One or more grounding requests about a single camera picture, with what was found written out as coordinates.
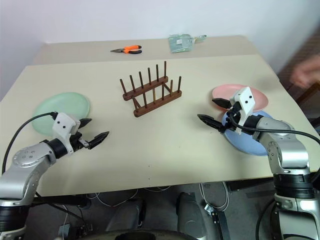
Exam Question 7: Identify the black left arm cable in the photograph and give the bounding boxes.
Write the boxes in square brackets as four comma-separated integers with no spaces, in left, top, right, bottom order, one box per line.
[1,111,59,175]

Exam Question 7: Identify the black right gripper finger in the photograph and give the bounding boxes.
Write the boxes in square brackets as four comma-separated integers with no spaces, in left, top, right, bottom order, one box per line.
[211,98,233,111]
[197,114,226,133]

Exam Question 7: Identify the green plate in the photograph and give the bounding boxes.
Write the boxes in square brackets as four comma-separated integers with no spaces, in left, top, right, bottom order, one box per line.
[31,91,91,137]

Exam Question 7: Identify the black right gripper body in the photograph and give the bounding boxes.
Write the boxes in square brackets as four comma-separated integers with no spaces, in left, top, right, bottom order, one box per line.
[220,101,245,133]

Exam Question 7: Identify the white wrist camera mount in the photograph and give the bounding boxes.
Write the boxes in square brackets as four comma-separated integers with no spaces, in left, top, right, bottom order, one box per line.
[229,86,256,136]
[51,112,81,153]

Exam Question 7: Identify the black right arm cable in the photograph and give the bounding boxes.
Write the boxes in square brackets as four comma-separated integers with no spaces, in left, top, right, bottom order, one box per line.
[228,112,320,146]

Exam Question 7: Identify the blue plate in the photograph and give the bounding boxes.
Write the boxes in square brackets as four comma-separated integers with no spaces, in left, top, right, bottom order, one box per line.
[221,110,276,157]

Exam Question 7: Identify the red plate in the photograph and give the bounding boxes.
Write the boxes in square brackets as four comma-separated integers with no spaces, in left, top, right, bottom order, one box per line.
[211,84,269,113]

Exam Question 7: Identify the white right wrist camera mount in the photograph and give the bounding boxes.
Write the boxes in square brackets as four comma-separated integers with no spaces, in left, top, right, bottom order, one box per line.
[229,86,256,136]

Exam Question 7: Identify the dark rounded robot waist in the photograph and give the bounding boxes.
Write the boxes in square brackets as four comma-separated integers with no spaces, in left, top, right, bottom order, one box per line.
[81,228,182,240]

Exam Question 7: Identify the orange handled pliers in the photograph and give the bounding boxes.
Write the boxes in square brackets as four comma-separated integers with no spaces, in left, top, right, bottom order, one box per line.
[110,44,143,55]

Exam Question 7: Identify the wooden dish rack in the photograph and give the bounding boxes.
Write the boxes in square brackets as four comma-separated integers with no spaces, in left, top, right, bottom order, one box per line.
[119,60,183,118]

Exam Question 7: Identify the black table frame bar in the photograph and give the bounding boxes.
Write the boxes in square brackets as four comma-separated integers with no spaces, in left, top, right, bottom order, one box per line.
[29,194,91,209]

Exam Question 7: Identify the person's bare hand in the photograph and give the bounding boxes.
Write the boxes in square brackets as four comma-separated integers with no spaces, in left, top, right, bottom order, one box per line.
[291,55,320,89]

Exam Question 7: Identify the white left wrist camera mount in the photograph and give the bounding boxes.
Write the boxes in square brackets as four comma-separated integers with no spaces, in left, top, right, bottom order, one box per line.
[51,112,81,153]

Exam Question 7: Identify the brown wooden furniture frame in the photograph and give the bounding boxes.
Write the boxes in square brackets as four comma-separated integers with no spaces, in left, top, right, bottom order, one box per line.
[296,82,320,131]

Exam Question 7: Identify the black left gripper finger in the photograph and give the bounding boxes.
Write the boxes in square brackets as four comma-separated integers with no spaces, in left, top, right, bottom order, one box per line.
[79,117,93,130]
[87,130,110,150]

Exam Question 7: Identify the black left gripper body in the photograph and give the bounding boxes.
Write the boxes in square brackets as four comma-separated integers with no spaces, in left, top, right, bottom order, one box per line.
[67,131,91,152]

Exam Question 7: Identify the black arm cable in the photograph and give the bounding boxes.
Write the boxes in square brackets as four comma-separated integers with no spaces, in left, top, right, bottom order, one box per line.
[228,112,320,146]
[1,111,59,175]

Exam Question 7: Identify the dark rounded robot leg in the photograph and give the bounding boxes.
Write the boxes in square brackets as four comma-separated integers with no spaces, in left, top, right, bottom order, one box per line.
[104,198,146,233]
[176,191,219,240]

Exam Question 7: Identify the white cable under table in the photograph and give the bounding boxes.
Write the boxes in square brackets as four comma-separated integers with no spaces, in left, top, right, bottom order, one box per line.
[86,186,140,209]
[199,181,230,210]

